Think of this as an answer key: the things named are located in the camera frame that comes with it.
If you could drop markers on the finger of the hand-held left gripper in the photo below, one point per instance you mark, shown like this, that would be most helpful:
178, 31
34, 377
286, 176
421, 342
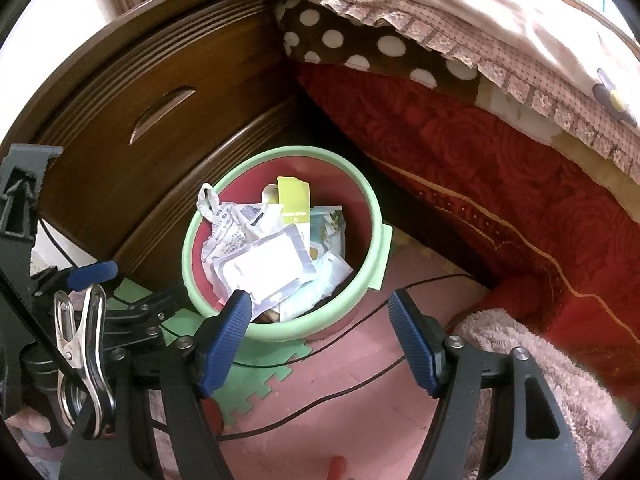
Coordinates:
92, 274
145, 310

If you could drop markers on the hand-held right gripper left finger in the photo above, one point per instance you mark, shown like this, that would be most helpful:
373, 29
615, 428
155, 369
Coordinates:
227, 345

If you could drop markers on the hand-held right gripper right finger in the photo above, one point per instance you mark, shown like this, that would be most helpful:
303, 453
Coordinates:
415, 347

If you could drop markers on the white blister pack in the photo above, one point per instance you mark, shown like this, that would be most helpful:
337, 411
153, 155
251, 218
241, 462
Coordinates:
265, 265

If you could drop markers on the white wipes packet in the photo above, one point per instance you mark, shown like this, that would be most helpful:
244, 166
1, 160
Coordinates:
325, 280

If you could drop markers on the yellow-green card box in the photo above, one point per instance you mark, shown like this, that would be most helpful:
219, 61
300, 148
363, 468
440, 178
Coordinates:
294, 200

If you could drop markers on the red waste bin green rim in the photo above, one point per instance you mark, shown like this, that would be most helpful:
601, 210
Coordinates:
360, 195

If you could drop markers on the person's left hand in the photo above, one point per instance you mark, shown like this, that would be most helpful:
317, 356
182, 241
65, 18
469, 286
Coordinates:
30, 420

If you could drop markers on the metal spring clip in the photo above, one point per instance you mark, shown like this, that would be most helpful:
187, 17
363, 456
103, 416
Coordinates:
82, 360

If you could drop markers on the pink fluffy cloth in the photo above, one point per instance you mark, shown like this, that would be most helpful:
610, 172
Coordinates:
500, 325

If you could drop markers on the green pink foam mat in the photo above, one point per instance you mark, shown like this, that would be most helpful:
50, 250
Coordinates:
350, 410

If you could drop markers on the brown wooden nightstand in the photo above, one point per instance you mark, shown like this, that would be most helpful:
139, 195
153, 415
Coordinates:
125, 85

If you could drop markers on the cream bed sheet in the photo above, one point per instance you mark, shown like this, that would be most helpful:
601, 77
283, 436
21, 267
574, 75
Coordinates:
560, 140

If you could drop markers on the brown polka dot blanket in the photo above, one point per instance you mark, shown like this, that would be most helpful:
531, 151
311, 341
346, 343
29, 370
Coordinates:
350, 45

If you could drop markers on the pink checked quilt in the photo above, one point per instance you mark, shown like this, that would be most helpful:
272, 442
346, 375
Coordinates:
500, 20

